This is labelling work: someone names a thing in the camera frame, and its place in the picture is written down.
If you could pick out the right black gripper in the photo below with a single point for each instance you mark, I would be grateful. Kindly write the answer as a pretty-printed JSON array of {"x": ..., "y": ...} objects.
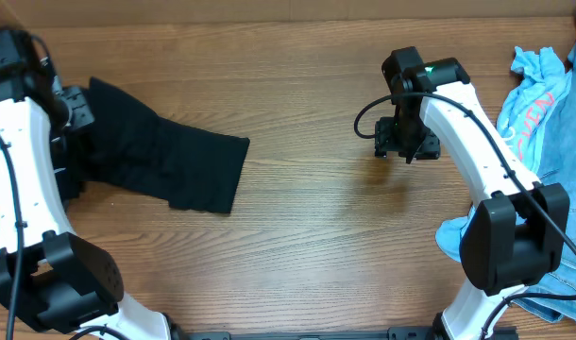
[{"x": 387, "y": 139}]

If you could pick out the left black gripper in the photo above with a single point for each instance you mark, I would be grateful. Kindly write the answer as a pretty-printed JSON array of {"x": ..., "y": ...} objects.
[{"x": 76, "y": 98}]

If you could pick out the black t-shirt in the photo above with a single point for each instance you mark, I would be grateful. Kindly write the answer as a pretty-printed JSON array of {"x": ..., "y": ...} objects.
[{"x": 130, "y": 146}]

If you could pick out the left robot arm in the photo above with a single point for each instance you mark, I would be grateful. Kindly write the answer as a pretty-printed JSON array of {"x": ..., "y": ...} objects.
[{"x": 50, "y": 278}]

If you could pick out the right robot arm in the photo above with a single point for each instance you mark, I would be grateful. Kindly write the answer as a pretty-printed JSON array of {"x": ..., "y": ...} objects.
[{"x": 514, "y": 236}]

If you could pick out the light blue t-shirt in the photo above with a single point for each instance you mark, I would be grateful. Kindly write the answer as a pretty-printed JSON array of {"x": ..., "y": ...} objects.
[{"x": 525, "y": 113}]

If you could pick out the blue denim jeans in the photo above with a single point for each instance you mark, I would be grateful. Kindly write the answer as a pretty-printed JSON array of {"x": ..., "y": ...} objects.
[{"x": 558, "y": 165}]

